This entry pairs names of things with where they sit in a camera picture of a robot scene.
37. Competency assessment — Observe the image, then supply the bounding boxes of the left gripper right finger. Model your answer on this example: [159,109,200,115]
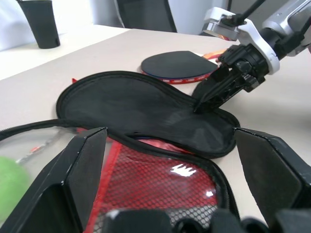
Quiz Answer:
[233,127,311,228]

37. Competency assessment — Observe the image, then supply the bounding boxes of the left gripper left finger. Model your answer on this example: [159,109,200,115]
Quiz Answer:
[0,126,109,233]

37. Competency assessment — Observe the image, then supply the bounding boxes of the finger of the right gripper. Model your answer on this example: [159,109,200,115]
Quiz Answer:
[192,68,231,100]
[193,72,245,114]

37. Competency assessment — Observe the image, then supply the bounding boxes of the black paddle case red mesh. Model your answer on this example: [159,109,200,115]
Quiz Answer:
[0,70,242,233]

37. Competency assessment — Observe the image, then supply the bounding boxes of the black rubber table tennis paddle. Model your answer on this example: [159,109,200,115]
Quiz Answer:
[140,50,228,85]

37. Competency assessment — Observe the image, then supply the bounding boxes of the green ball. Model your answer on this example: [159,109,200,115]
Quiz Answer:
[0,156,31,217]

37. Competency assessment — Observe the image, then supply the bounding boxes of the black office chair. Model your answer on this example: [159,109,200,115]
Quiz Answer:
[116,0,178,33]

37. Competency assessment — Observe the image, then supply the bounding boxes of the black cup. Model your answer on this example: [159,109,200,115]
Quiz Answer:
[17,0,61,50]

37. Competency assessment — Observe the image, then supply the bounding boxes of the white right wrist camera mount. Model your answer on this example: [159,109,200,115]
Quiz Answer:
[202,7,280,75]

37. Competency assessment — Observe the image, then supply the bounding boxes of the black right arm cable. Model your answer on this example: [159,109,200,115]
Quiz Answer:
[234,0,267,25]

